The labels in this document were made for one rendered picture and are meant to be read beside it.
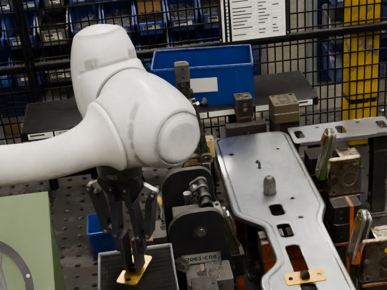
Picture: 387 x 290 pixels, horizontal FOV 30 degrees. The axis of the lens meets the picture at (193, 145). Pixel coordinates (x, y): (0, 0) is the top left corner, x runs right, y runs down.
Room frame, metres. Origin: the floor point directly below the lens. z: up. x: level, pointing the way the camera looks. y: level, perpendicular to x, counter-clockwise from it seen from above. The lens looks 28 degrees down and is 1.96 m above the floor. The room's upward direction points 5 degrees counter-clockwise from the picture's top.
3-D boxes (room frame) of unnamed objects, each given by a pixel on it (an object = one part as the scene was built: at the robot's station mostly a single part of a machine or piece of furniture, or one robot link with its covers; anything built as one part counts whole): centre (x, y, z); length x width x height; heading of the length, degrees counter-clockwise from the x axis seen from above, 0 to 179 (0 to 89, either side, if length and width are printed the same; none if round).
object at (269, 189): (1.52, -0.18, 1.02); 0.03 x 0.03 x 0.07
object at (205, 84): (2.07, -0.05, 1.10); 0.30 x 0.17 x 0.13; 86
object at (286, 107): (1.92, -0.28, 0.88); 0.08 x 0.08 x 0.36; 4
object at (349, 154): (1.60, -0.38, 0.87); 0.12 x 0.09 x 0.35; 94
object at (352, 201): (1.46, -0.35, 0.84); 0.11 x 0.08 x 0.29; 94
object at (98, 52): (1.03, 0.12, 1.54); 0.13 x 0.11 x 0.16; 28
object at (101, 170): (1.05, 0.13, 1.36); 0.08 x 0.07 x 0.09; 70
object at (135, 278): (1.05, 0.13, 1.17); 0.08 x 0.04 x 0.01; 160
